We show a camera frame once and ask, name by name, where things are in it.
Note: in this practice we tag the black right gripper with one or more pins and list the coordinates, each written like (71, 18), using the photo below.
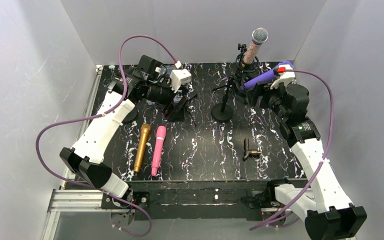
(256, 93)

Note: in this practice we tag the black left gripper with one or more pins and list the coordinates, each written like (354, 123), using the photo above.
(176, 100)

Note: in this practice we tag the pink microphone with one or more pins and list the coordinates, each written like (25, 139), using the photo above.
(158, 148)

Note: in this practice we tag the purple microphone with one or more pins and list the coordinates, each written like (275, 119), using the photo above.
(265, 78)

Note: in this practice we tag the gold microphone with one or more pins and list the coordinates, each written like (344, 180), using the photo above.
(143, 139)

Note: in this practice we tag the glitter silver microphone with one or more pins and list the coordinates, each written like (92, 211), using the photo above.
(259, 36)

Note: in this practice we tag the black tripod mic stand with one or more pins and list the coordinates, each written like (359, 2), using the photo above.
(186, 109)

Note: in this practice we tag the black shock-mount stand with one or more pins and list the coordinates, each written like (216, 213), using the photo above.
(248, 69)

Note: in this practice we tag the black round-base mic stand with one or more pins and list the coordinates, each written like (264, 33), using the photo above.
(131, 116)

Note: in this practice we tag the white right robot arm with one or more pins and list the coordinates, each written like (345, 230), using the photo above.
(326, 210)

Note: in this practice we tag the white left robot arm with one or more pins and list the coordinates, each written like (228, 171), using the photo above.
(144, 82)

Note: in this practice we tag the black tripod under purple mic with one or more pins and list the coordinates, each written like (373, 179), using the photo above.
(234, 82)

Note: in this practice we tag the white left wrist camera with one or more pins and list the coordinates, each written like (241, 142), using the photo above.
(179, 76)

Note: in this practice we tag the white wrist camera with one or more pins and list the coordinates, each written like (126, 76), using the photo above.
(283, 75)
(179, 76)

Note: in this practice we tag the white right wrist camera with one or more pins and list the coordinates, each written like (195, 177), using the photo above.
(283, 75)

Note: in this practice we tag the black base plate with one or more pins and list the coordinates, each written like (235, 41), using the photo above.
(207, 199)

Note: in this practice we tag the aluminium rail frame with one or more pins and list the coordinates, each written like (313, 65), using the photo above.
(79, 200)

